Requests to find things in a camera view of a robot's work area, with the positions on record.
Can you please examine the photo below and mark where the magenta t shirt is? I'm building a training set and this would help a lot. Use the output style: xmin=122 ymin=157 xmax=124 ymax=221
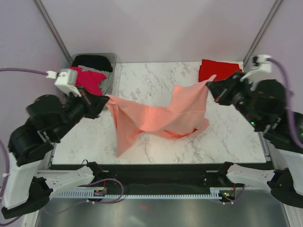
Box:
xmin=70 ymin=67 xmax=107 ymax=96

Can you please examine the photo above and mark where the left aluminium frame post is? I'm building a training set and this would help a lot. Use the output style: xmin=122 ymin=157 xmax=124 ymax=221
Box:
xmin=32 ymin=0 xmax=72 ymax=65

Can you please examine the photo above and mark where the black t shirt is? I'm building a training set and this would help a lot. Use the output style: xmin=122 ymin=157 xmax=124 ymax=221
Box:
xmin=71 ymin=54 xmax=113 ymax=72

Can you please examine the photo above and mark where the aluminium frame post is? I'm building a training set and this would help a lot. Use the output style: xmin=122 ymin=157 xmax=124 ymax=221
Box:
xmin=243 ymin=0 xmax=284 ymax=68
xmin=32 ymin=0 xmax=72 ymax=65

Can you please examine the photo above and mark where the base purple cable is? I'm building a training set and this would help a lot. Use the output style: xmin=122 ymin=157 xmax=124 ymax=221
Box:
xmin=219 ymin=186 xmax=246 ymax=206
xmin=44 ymin=178 xmax=126 ymax=215

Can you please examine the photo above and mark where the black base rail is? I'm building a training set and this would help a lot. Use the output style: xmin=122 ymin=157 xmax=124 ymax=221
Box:
xmin=87 ymin=162 xmax=234 ymax=194

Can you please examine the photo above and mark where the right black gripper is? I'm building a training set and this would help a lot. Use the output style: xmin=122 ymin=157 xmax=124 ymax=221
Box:
xmin=206 ymin=70 xmax=265 ymax=129

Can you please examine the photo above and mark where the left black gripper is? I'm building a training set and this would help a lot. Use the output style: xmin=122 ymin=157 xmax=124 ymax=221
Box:
xmin=53 ymin=86 xmax=110 ymax=140

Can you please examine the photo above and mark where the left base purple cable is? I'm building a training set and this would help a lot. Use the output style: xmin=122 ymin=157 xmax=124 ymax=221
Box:
xmin=44 ymin=178 xmax=126 ymax=215

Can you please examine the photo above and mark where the grey t shirt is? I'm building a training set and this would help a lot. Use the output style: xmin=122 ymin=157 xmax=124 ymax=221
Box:
xmin=79 ymin=66 xmax=111 ymax=95

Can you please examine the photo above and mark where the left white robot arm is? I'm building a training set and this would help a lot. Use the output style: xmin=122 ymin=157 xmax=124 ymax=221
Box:
xmin=1 ymin=92 xmax=109 ymax=219

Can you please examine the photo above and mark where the right aluminium frame post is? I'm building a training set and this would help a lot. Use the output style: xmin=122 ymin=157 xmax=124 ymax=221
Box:
xmin=243 ymin=0 xmax=284 ymax=68

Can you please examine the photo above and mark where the grey plastic bin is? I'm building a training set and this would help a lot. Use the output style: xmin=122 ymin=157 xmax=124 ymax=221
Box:
xmin=70 ymin=53 xmax=116 ymax=95

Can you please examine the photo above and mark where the salmon pink t shirt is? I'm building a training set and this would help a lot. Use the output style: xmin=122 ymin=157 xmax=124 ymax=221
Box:
xmin=106 ymin=75 xmax=216 ymax=156

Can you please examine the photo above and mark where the white slotted cable duct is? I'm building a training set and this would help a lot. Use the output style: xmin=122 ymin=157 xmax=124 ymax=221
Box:
xmin=55 ymin=187 xmax=237 ymax=200

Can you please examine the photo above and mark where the folded red t shirt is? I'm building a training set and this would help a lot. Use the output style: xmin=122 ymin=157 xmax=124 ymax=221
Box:
xmin=198 ymin=59 xmax=242 ymax=82

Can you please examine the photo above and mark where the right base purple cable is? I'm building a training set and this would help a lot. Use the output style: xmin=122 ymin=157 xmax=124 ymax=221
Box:
xmin=219 ymin=186 xmax=246 ymax=206

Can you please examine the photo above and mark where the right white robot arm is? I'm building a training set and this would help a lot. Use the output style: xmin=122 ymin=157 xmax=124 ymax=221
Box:
xmin=206 ymin=72 xmax=303 ymax=208

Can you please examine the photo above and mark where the folded white t shirt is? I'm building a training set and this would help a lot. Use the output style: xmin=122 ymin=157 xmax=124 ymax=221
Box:
xmin=228 ymin=61 xmax=244 ymax=72

